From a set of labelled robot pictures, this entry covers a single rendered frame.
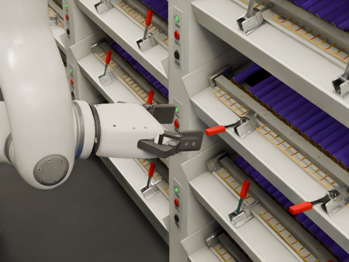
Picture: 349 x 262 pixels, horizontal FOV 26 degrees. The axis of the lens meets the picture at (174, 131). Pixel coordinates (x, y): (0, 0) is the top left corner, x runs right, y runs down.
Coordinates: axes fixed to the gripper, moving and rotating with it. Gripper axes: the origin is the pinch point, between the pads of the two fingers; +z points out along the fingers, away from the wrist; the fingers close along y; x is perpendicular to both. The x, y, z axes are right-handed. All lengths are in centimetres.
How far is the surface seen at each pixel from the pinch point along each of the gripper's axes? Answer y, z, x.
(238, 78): -25.1, 26.0, -2.3
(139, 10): -69, 24, -3
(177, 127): -34.7, 20.6, -17.6
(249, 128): -11.4, 21.2, -6.5
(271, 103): -12.8, 25.8, -2.2
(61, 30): -122, 26, -27
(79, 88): -100, 25, -37
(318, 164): 6.7, 22.9, -4.2
